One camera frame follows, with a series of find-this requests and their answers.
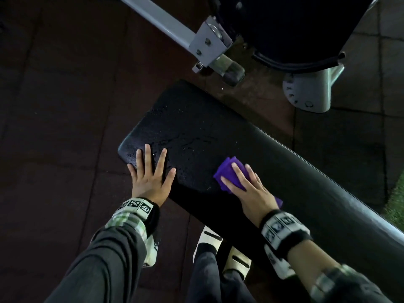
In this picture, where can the person's left hand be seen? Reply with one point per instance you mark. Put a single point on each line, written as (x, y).
(150, 186)

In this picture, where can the person's right forearm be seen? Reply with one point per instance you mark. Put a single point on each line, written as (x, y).
(306, 261)

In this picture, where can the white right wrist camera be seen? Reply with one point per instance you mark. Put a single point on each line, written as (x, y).
(279, 266)

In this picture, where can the purple cleaning cloth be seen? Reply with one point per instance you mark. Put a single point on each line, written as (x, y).
(225, 170)

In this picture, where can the grey adjacent bench frame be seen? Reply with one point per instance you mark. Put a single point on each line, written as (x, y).
(208, 44)

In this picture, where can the person's white right sandal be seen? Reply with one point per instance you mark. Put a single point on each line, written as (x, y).
(236, 260)

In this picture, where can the person's right hand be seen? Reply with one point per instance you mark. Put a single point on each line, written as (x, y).
(257, 201)

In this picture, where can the person's left forearm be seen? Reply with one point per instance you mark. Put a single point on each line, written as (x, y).
(104, 268)

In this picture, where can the person's white left sandal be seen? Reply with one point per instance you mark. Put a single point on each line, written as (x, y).
(208, 236)

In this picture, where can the person's dark trousers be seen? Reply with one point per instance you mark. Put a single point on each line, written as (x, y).
(205, 280)

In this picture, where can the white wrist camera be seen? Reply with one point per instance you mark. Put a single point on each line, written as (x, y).
(151, 252)
(279, 266)

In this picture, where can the black right wristband with markers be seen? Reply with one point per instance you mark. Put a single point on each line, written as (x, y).
(282, 231)

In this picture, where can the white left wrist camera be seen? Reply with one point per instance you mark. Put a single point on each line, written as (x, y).
(151, 252)

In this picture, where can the person's white sandal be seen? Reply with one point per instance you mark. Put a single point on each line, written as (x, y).
(208, 236)
(236, 260)

